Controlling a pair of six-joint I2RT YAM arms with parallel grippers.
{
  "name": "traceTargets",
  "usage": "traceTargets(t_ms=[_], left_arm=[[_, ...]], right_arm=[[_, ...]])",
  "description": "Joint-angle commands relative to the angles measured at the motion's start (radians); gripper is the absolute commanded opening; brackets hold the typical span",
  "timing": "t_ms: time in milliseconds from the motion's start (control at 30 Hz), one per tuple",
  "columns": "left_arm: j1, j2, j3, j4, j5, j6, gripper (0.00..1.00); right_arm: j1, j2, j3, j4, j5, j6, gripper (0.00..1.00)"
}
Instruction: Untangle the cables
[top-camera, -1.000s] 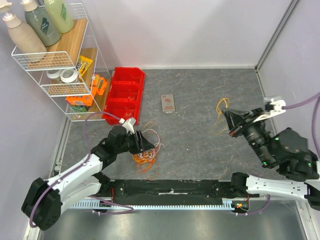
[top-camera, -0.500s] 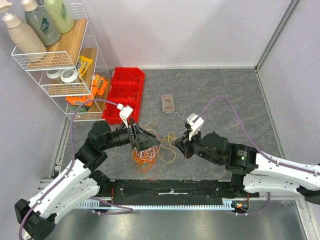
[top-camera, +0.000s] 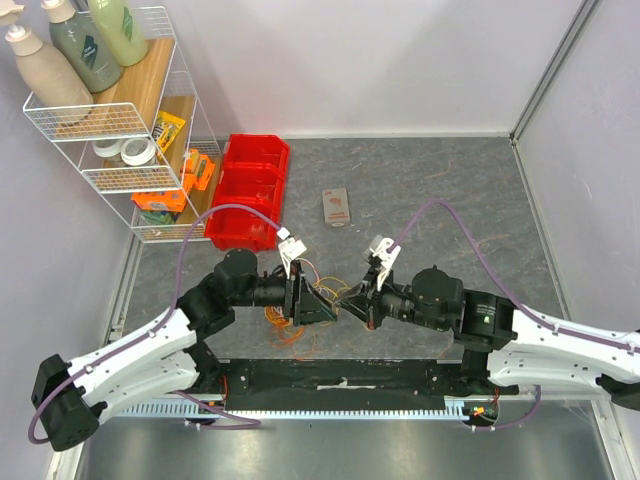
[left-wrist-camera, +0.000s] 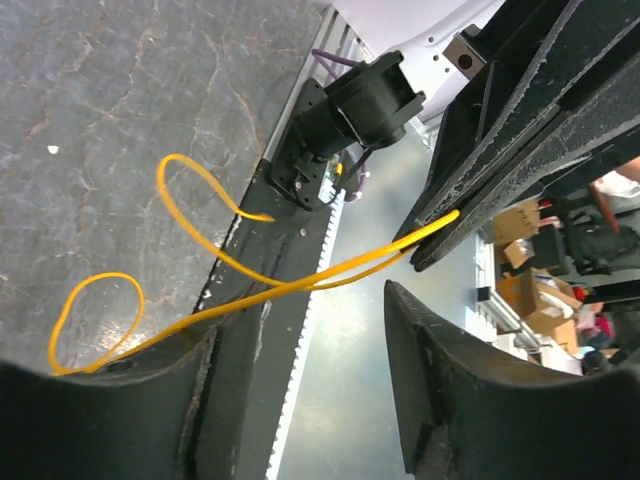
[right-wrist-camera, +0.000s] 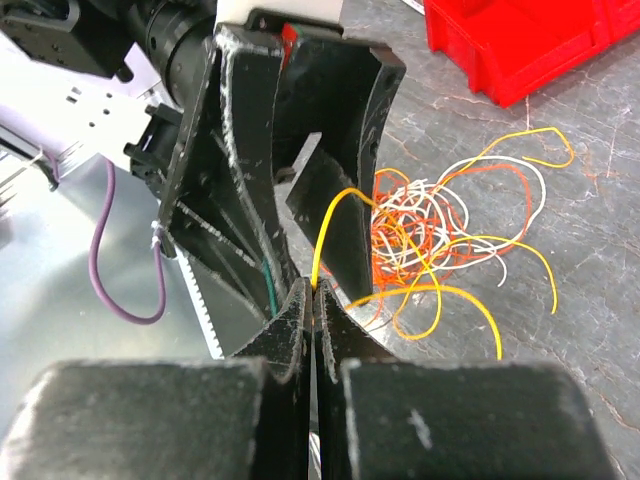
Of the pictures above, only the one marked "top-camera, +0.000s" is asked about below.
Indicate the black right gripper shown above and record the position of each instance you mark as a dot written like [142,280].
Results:
[373,295]

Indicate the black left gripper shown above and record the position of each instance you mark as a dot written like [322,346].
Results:
[303,302]

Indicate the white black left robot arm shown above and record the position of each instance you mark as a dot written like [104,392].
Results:
[73,398]

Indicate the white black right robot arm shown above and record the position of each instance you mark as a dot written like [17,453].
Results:
[505,345]

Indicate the red plastic bin near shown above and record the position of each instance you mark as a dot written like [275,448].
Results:
[236,228]

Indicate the red plastic bin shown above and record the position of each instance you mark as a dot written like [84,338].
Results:
[250,183]
[236,228]
[258,151]

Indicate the red plastic bin middle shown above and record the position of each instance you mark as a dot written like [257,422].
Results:
[250,183]

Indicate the red plastic bin far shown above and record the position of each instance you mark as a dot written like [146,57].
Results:
[258,151]

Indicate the orange green small boxes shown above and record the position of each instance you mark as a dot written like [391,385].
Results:
[199,167]

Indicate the green packet bottom shelf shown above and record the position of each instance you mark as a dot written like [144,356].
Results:
[157,218]

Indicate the orange snack box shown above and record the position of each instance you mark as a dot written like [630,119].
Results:
[170,201]

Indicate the yellow candy bag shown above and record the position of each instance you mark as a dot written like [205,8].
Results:
[166,128]

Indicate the white tape roll right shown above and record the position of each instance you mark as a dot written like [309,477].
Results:
[137,151]

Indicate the white tape roll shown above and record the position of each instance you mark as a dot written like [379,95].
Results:
[137,151]
[107,148]

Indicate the white tape roll left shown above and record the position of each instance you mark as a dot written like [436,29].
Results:
[107,148]

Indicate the light green bottle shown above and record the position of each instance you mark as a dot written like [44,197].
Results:
[120,29]

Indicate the beige pump bottle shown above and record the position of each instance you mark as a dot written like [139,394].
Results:
[45,69]

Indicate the grey green pump bottle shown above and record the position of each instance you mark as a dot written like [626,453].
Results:
[77,38]

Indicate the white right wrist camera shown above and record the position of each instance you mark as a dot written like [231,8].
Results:
[383,254]

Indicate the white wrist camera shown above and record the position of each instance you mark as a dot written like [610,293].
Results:
[383,254]
[289,248]

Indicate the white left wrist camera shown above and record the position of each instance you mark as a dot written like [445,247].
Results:
[289,248]

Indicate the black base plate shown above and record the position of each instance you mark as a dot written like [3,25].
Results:
[278,385]

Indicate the light blue cable duct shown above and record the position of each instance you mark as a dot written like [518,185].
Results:
[182,409]

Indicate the white wire shelf rack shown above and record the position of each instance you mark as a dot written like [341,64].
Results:
[160,82]

